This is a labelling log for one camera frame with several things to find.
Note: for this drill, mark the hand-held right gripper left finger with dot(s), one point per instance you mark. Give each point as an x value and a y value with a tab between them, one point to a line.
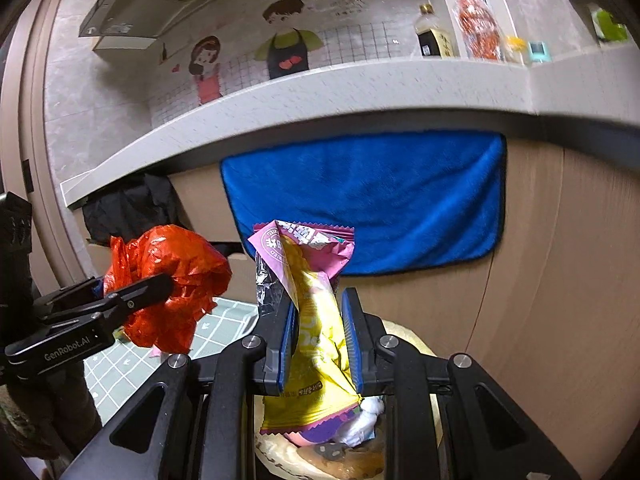
287	347

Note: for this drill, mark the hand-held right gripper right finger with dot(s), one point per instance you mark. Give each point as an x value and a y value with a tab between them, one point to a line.
350	347

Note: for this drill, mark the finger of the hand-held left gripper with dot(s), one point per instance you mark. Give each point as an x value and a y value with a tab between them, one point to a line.
70	295
140	295

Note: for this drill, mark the red plastic bag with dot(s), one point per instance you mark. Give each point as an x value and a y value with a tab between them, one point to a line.
170	260

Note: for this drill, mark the yellow and pink snack packet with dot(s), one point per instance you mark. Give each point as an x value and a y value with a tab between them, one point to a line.
316	300

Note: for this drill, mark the bin with yellow liner bag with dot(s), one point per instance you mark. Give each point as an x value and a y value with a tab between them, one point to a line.
280	462

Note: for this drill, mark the green grid tablecloth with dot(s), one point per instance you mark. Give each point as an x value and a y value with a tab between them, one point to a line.
225	321

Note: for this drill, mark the black cloth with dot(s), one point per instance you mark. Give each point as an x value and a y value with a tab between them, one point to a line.
130	205

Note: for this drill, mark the blue towel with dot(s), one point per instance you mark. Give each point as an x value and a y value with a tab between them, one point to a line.
400	200

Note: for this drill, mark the kitchen counter cabinet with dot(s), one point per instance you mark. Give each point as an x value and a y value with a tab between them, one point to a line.
560	260

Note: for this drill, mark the grey range hood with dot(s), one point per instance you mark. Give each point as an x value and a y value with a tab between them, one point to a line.
150	10

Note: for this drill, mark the dark sauce bottle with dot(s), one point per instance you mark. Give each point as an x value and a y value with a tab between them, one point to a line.
436	39

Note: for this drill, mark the small yellow-lidded jar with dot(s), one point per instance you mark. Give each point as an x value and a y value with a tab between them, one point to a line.
515	53

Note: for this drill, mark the red snack bag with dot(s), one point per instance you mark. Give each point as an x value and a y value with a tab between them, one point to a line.
477	25

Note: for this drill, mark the small teal container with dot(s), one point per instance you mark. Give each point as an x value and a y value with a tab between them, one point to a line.
538	53

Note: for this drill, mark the green plastic item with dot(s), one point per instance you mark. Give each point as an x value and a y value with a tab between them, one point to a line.
611	27

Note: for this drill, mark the black wall plate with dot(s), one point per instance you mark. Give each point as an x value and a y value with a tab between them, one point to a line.
27	176

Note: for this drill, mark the cartoon wall sticker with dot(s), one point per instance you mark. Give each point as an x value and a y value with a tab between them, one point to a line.
287	50

